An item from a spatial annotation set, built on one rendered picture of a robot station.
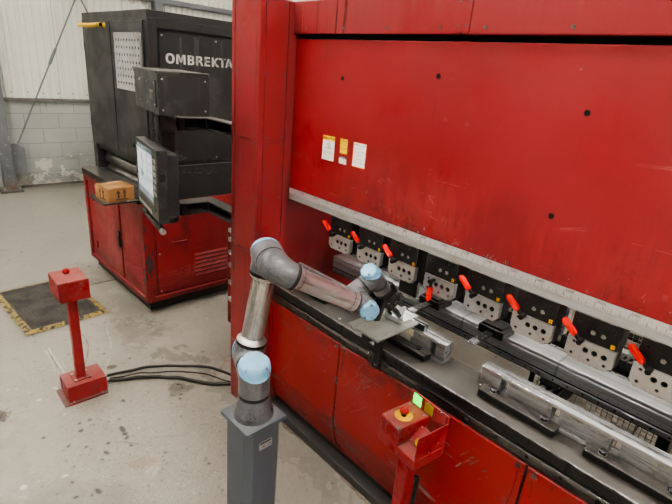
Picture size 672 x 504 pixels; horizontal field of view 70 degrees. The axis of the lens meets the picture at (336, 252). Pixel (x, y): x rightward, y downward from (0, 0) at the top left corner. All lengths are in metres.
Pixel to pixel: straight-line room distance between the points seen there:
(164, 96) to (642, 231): 1.95
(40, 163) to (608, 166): 7.98
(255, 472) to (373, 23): 1.82
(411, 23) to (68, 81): 7.10
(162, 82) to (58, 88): 6.26
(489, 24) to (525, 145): 0.42
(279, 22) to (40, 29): 6.32
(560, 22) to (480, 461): 1.54
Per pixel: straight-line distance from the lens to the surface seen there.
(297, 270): 1.63
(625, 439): 1.91
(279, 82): 2.50
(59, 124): 8.65
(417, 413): 2.01
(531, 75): 1.75
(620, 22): 1.65
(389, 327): 2.09
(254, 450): 1.93
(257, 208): 2.53
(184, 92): 2.43
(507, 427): 1.92
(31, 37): 8.51
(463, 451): 2.10
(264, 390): 1.82
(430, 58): 1.97
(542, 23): 1.74
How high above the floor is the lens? 2.00
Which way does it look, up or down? 21 degrees down
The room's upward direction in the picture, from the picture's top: 5 degrees clockwise
